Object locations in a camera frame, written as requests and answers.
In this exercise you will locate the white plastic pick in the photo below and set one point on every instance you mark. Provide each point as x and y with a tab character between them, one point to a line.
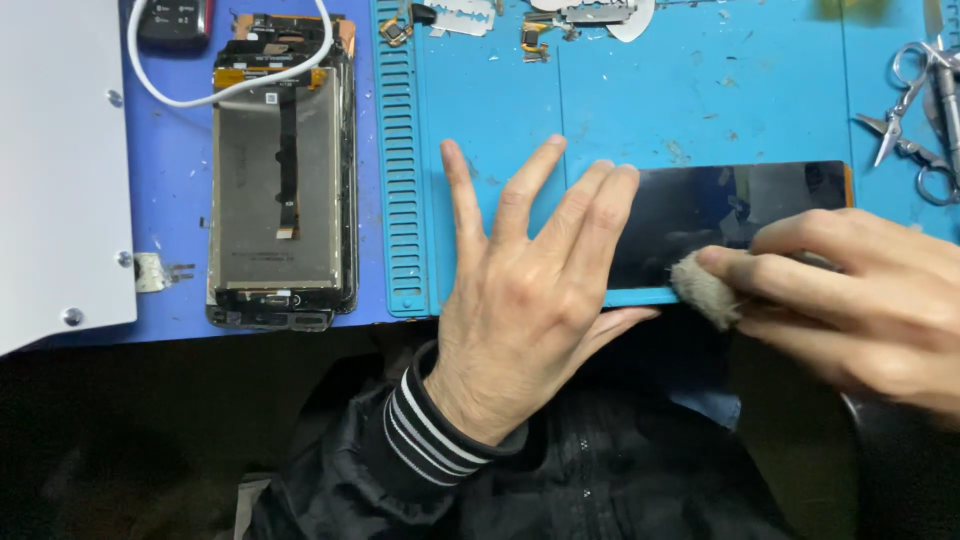
636	26

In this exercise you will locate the silver metal tweezers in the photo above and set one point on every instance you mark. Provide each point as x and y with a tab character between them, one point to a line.
949	97

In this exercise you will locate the small gold flex component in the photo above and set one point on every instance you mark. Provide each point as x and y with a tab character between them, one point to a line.
394	31

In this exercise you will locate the person's right hand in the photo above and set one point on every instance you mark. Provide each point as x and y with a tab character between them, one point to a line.
862	315

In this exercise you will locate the light blue silicone repair mat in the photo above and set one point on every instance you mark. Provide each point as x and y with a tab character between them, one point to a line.
675	90

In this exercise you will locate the white metal machine housing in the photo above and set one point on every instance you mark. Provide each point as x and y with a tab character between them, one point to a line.
52	165

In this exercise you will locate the black and red device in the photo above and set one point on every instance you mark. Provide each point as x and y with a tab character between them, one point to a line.
174	22

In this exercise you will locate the person's black jacket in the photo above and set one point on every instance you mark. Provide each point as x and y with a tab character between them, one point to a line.
600	480

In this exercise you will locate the black phone screen panel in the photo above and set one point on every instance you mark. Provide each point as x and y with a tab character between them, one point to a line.
697	217

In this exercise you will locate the small orange flex component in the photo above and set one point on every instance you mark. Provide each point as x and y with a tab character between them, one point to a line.
534	41

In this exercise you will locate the small white part with flex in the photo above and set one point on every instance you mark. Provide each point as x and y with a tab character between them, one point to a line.
150	271

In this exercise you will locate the stack of disassembled phone screens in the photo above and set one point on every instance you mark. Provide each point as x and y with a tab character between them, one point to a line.
262	210

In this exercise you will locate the beige cleaning cloth wad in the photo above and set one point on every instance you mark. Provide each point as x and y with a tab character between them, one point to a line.
701	292

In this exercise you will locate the person's left hand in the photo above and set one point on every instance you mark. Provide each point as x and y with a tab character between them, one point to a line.
517	315

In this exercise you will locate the dark blue work mat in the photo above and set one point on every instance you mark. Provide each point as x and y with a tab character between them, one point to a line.
176	187

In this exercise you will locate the silver razor blade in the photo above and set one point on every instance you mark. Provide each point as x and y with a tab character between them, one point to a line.
600	13
461	16

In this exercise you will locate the small black plastic part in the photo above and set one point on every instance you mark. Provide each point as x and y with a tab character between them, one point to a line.
424	13

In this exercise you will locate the small curved silver scissors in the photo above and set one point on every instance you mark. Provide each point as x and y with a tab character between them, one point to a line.
919	154

